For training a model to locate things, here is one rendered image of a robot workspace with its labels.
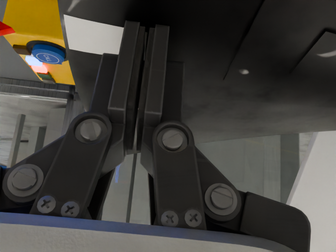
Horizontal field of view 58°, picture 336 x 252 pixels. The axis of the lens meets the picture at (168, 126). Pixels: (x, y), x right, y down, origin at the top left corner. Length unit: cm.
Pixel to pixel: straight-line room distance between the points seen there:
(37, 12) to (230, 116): 31
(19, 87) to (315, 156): 77
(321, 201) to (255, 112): 36
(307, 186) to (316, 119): 31
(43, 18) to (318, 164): 41
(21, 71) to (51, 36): 56
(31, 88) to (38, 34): 54
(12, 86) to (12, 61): 7
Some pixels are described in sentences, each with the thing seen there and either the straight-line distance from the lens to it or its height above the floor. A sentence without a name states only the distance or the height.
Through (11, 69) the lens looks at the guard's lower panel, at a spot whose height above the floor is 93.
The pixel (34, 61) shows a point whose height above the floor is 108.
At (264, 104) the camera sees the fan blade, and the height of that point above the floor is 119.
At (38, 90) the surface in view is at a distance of 93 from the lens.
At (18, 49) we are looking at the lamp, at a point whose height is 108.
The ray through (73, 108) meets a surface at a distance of 89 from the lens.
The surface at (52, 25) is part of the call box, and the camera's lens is 41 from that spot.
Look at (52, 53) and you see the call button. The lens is 42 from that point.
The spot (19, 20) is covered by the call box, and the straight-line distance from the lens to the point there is 43.
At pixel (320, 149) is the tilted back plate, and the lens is 47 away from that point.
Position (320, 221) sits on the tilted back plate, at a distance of 55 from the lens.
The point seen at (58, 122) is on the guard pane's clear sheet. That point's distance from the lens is 90.
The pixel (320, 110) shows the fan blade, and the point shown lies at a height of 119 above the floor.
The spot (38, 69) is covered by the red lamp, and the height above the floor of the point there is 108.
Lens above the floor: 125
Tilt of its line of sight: 14 degrees down
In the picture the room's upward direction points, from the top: 175 degrees counter-clockwise
